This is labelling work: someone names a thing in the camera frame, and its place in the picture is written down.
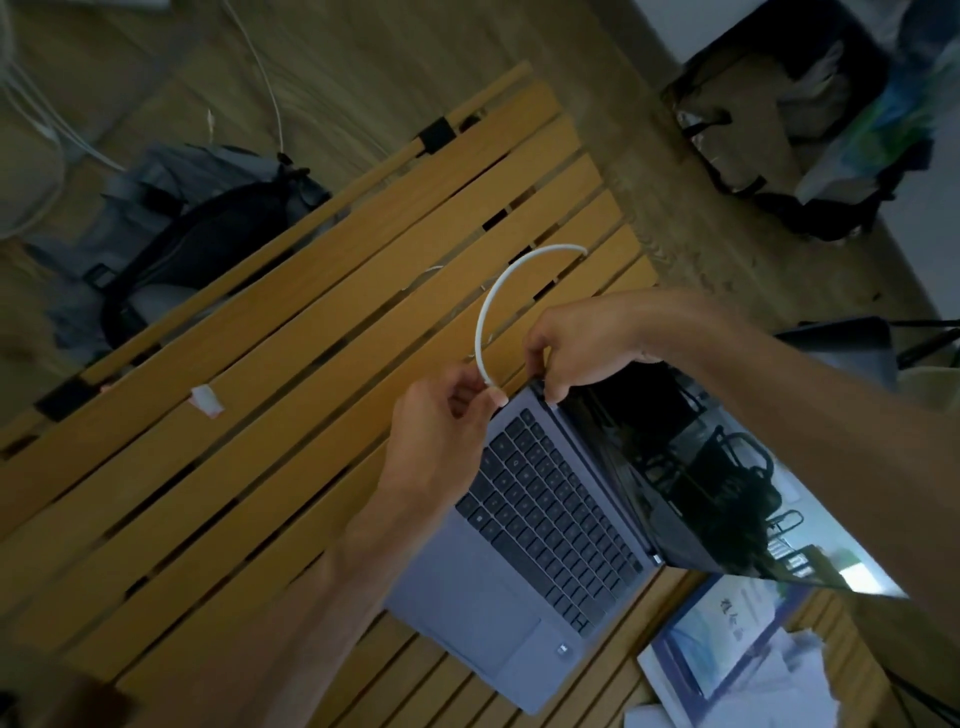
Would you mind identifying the grey backpack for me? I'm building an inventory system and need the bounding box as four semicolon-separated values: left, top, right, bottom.
26;142;336;370

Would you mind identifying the person's left hand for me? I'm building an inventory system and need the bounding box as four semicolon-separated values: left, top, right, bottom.
378;363;510;519

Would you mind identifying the grey laptop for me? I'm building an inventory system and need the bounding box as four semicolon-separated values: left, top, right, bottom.
383;359;910;717

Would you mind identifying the wooden slatted table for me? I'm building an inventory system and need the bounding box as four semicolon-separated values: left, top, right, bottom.
0;61;931;728

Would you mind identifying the blue booklet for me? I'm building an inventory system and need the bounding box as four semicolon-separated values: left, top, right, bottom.
637;573;817;728

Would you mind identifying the person's left forearm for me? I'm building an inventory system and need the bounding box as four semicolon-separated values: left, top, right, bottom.
133;479;453;728

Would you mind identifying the pile of white papers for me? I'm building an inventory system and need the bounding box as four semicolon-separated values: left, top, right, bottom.
703;626;843;728

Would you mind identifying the white charging cable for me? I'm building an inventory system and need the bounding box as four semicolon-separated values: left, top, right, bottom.
404;243;591;390

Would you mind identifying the person's right forearm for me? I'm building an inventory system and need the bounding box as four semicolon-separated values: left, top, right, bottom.
633;288;960;610

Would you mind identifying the person's right hand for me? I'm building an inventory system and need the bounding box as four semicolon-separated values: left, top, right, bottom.
522;299;665;407

